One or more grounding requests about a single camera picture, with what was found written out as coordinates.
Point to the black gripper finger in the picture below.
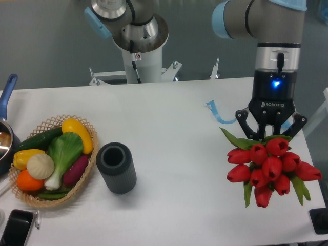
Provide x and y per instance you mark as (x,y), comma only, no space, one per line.
(299,121)
(241,116)

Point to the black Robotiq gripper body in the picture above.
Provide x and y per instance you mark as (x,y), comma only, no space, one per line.
(272,100)

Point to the blue handled saucepan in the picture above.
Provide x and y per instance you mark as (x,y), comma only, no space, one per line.
(9,141)

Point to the black device at edge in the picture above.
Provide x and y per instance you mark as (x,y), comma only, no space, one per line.
(319,220)

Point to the red tulip bouquet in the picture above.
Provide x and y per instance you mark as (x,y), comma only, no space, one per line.
(267,166)

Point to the green bok choy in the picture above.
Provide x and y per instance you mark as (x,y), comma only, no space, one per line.
(64,151)

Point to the orange fruit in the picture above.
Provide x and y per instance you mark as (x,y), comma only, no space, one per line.
(27,183)

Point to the blue ribbon strip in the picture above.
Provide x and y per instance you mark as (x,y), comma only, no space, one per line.
(212,107)

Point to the yellow bell pepper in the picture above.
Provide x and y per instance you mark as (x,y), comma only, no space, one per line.
(21,157)

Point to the woven wicker basket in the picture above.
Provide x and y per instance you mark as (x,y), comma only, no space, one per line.
(48,124)

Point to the white steamed bun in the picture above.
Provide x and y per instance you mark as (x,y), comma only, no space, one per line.
(40,166)

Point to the white frame at right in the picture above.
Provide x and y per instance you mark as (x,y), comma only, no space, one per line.
(317,117)

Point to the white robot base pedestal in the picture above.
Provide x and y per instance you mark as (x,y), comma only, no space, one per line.
(139,68)

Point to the dark grey ribbed vase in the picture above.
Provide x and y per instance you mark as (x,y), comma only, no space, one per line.
(115,163)

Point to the yellow squash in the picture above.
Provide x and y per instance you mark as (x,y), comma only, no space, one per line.
(75,126)

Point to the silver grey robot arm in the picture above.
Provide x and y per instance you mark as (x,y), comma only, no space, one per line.
(277,25)

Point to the black smartphone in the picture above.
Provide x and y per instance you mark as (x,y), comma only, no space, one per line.
(17,228)

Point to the purple sweet potato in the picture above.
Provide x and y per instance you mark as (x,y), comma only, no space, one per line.
(75,172)

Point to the green pea pods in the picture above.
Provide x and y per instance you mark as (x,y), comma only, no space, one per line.
(53,194)

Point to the green cucumber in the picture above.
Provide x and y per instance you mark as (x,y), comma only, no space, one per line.
(40,141)

